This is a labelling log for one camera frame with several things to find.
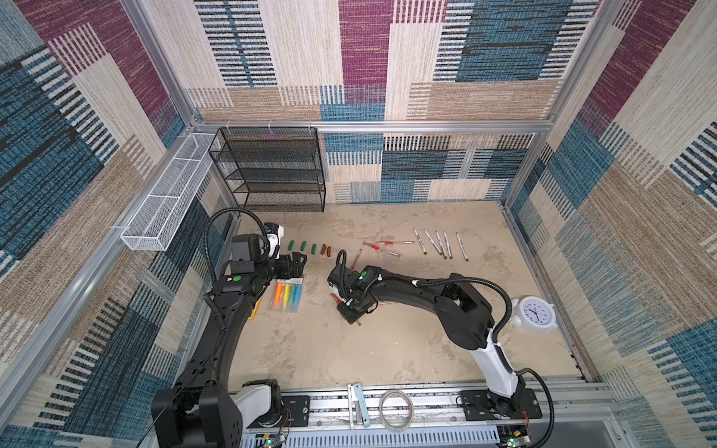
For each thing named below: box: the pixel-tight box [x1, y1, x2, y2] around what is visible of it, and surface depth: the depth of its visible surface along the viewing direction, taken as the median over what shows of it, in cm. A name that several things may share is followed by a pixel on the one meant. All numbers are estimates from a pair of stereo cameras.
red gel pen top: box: [374, 240, 416, 246], surface depth 110 cm
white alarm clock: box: [510, 295, 558, 332], surface depth 89 cm
